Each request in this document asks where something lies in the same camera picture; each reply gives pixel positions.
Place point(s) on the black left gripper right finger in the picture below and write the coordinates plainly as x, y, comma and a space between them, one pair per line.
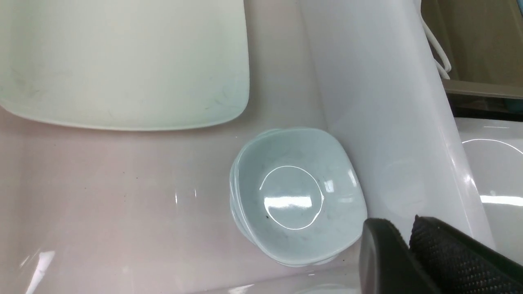
459, 264

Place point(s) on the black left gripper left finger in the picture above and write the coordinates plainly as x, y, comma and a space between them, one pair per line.
386, 265

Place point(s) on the white square plate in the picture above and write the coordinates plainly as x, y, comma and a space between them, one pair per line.
494, 149
126, 65

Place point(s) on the white square plate in tub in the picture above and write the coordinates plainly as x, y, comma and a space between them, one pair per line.
126, 65

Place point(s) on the white bowl in tub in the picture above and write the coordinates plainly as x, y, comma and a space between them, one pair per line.
295, 195

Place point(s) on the white spoon left vertical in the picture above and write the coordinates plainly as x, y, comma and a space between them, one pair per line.
445, 67

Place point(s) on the olive brown plastic bin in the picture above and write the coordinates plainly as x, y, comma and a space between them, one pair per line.
483, 40

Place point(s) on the large white plastic tub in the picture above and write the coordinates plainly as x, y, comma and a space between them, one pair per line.
93, 211

